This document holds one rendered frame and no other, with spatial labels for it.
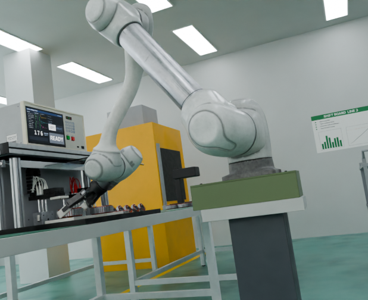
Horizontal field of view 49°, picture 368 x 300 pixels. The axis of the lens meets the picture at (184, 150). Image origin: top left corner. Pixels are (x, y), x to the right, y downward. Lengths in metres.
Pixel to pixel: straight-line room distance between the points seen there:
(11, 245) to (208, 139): 0.61
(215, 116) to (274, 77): 5.95
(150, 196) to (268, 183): 4.30
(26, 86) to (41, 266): 2.53
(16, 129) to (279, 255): 1.24
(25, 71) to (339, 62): 4.80
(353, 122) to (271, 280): 5.60
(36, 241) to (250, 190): 0.66
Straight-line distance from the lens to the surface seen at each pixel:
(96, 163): 1.47
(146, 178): 5.54
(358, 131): 6.82
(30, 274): 6.13
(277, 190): 1.28
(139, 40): 1.43
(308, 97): 6.93
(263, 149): 1.38
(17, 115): 1.95
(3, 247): 1.20
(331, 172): 6.78
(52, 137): 2.03
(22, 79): 6.34
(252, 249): 1.36
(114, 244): 5.85
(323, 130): 6.83
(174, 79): 1.32
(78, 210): 1.80
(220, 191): 1.31
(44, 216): 1.90
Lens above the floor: 0.77
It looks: 8 degrees up
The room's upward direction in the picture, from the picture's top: 8 degrees counter-clockwise
